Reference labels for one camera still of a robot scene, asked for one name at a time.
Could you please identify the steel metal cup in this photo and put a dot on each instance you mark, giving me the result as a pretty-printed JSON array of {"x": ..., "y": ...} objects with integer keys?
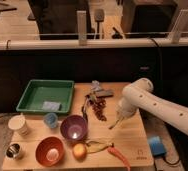
[{"x": 14, "y": 151}]

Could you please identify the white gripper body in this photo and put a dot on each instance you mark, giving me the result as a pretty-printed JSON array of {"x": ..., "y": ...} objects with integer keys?
[{"x": 125, "y": 109}]

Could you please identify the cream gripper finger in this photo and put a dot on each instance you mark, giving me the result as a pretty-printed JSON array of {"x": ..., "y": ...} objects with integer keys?
[{"x": 120, "y": 117}]

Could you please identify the small blue cup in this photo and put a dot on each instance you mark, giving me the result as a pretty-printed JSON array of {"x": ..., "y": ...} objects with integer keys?
[{"x": 51, "y": 120}]

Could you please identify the dark rectangular block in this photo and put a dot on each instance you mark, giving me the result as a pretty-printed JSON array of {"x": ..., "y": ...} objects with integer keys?
[{"x": 104, "y": 93}]

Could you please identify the blue device on floor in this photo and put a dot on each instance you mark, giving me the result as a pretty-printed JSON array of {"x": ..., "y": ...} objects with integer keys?
[{"x": 156, "y": 146}]

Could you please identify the banana peel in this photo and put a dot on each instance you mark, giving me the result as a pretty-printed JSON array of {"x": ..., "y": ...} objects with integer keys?
[{"x": 97, "y": 146}]

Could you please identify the crumpled clear plastic wrapper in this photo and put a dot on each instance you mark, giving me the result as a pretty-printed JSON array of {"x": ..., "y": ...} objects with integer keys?
[{"x": 95, "y": 86}]

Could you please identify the purple bowl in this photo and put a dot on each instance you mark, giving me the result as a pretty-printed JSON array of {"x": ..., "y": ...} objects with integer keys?
[{"x": 74, "y": 128}]

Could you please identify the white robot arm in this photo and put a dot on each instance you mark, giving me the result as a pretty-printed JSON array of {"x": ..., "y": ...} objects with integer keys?
[{"x": 138, "y": 94}]

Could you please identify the orange carrot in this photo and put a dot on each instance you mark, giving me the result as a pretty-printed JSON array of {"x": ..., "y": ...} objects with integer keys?
[{"x": 120, "y": 156}]

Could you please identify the white paper cup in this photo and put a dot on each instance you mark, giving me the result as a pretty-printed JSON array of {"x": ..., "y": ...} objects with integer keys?
[{"x": 19, "y": 124}]

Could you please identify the red bowl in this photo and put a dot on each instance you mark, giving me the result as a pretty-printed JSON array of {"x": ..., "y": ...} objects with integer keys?
[{"x": 49, "y": 151}]

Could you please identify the green plastic tray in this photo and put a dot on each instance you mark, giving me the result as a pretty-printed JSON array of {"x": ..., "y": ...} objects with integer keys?
[{"x": 43, "y": 96}]

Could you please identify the yellow red apple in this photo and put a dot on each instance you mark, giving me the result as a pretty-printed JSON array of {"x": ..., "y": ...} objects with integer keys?
[{"x": 79, "y": 151}]

